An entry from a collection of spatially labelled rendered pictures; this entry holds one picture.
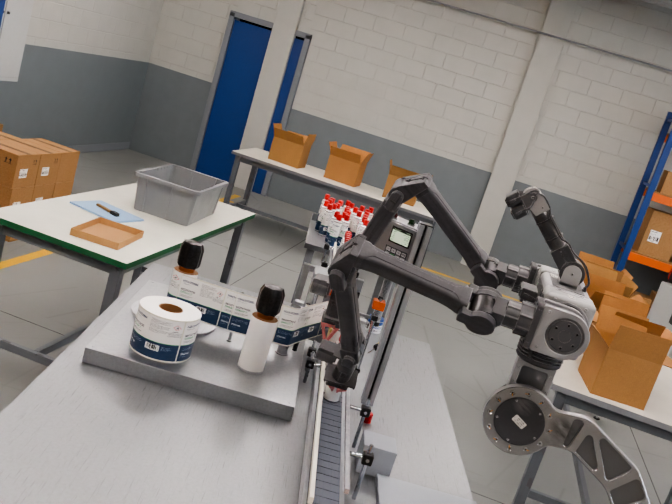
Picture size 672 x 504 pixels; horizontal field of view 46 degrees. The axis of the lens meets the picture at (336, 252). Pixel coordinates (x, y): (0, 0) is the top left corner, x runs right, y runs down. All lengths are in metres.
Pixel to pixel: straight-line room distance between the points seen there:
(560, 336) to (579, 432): 0.39
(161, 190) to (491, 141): 6.21
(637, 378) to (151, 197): 2.74
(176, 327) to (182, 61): 8.64
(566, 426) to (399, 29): 8.35
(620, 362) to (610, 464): 1.73
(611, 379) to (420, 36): 6.86
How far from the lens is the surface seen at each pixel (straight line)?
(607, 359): 4.06
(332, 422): 2.50
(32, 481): 2.00
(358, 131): 10.32
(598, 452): 2.36
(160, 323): 2.54
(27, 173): 6.31
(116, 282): 3.79
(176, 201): 4.59
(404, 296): 2.71
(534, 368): 2.33
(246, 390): 2.54
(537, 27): 10.21
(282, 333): 2.85
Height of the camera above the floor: 1.91
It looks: 13 degrees down
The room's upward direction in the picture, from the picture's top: 17 degrees clockwise
